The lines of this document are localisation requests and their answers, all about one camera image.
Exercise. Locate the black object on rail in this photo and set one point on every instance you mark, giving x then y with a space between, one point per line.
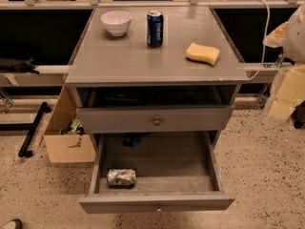
17 65

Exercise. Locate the black bar on floor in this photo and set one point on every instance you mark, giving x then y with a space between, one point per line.
24 152

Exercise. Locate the closed grey top drawer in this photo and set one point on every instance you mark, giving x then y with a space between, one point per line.
153 119

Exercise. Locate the brown cardboard box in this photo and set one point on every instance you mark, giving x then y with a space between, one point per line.
64 145

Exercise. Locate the blue pepsi can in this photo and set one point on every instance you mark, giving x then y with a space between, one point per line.
155 22

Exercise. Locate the grey drawer cabinet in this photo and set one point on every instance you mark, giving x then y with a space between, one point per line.
126 72

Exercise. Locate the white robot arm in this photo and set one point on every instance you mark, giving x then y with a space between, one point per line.
290 36

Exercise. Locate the shoe at bottom left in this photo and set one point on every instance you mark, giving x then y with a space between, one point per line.
12 224

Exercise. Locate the yellow sponge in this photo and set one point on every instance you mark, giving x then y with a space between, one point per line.
202 53

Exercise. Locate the white ceramic bowl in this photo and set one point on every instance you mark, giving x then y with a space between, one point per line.
116 22

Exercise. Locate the open grey middle drawer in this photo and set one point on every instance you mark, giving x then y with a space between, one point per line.
174 172

